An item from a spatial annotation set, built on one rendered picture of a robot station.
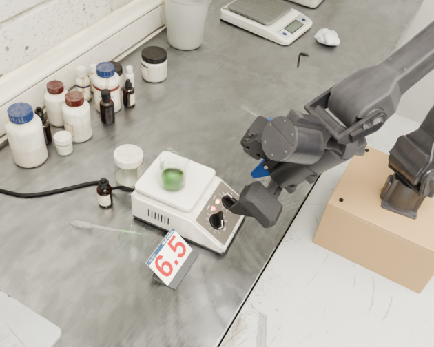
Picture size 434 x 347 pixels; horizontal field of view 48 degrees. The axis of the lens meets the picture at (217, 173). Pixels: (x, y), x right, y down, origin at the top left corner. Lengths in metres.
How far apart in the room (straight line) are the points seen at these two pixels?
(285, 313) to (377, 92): 0.43
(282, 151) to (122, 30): 0.86
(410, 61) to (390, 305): 0.47
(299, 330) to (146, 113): 0.64
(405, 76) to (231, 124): 0.62
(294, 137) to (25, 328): 0.52
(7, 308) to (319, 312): 0.53
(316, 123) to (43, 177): 0.64
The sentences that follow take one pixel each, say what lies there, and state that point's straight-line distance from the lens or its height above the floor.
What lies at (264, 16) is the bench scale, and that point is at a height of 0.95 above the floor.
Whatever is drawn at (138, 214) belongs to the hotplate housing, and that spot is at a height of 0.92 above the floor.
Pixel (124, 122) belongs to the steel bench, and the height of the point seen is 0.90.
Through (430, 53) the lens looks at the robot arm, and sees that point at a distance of 0.68.
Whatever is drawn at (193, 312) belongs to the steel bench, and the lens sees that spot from 0.86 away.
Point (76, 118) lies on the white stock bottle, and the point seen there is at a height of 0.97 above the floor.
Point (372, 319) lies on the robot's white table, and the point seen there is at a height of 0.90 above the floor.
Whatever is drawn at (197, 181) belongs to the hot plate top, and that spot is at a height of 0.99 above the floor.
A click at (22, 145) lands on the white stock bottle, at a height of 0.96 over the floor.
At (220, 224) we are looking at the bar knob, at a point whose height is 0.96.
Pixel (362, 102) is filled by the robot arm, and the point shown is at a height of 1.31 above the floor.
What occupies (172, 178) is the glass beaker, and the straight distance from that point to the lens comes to 0.87.
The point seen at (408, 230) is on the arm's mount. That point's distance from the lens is 0.92.
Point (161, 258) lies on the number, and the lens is 0.88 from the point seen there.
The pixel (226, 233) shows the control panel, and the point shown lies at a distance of 0.92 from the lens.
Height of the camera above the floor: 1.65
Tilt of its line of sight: 45 degrees down
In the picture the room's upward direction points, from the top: 8 degrees clockwise
